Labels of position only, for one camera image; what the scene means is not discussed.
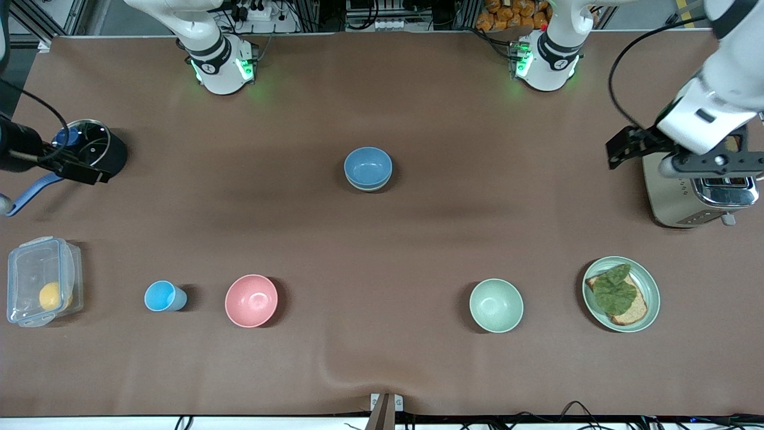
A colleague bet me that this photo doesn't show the blue bowl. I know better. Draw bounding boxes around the blue bowl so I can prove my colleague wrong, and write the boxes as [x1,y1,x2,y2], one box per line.
[344,147,393,189]

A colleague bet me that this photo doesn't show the pale green bowl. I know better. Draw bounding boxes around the pale green bowl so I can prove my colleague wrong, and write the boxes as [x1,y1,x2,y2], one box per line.
[469,278,524,333]
[346,176,392,192]

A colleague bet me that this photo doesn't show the pink bowl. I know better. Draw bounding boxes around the pink bowl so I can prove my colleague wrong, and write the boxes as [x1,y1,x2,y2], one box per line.
[224,274,279,328]

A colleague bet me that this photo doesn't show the glass lid with blue knob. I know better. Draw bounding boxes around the glass lid with blue knob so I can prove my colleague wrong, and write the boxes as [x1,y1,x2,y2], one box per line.
[51,119,112,171]

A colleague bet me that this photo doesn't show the beige and chrome toaster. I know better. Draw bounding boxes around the beige and chrome toaster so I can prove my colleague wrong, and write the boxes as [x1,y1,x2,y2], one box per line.
[642,134,760,228]

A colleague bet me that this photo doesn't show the clear plastic lidded container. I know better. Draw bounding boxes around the clear plastic lidded container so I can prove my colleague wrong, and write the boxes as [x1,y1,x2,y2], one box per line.
[7,237,84,328]

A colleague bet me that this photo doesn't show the yellow lemon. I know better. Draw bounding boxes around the yellow lemon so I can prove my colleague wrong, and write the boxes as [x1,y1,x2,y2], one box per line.
[39,282,73,311]

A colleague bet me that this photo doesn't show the pale green plate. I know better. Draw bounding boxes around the pale green plate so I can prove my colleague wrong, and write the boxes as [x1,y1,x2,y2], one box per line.
[582,256,661,333]

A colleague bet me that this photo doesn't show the green lettuce leaf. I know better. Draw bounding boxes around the green lettuce leaf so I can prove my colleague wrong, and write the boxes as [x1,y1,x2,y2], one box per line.
[593,264,639,316]

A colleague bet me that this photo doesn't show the light blue cup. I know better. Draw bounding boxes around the light blue cup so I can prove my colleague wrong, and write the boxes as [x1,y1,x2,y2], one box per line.
[144,281,187,312]

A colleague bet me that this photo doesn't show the bread slice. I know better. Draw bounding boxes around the bread slice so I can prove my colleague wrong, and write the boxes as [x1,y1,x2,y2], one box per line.
[586,272,648,326]

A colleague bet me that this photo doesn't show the bag of orange buns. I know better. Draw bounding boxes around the bag of orange buns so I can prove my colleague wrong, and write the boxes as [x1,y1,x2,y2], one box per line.
[476,0,553,32]

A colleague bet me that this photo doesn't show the white power strip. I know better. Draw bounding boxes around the white power strip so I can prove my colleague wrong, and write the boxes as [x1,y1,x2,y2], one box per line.
[236,3,299,33]

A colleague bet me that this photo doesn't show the black saucepan with blue handle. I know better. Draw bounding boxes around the black saucepan with blue handle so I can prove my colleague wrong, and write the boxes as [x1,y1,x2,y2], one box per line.
[5,119,128,217]

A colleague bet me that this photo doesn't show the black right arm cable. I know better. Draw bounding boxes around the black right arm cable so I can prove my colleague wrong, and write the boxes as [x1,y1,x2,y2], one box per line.
[0,78,71,163]

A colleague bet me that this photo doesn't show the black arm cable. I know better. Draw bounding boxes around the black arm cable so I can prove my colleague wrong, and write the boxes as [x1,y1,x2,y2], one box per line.
[608,15,708,131]
[0,78,71,163]

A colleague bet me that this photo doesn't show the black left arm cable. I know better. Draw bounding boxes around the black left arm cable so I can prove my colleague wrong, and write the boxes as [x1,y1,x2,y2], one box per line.
[608,15,708,131]

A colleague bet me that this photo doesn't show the metal table edge bracket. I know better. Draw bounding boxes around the metal table edge bracket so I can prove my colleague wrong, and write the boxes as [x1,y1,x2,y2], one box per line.
[370,393,403,430]

